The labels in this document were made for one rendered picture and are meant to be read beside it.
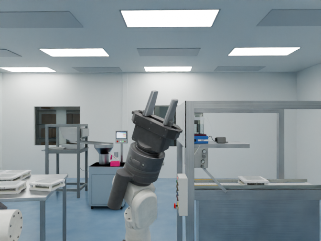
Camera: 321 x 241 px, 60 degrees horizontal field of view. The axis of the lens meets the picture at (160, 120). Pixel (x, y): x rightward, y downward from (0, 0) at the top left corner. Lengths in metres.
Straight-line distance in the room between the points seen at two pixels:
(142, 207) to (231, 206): 2.31
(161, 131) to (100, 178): 4.54
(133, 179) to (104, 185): 4.48
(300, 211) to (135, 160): 2.69
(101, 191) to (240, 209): 2.87
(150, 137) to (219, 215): 2.37
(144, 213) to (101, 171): 4.42
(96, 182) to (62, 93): 3.68
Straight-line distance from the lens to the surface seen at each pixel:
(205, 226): 2.97
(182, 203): 2.00
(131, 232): 0.80
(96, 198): 5.23
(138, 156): 0.64
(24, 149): 8.62
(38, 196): 2.84
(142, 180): 0.66
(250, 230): 3.09
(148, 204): 0.70
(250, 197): 2.94
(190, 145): 2.04
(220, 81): 7.84
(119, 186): 0.67
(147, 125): 0.63
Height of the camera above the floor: 1.57
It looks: level
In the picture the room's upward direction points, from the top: straight up
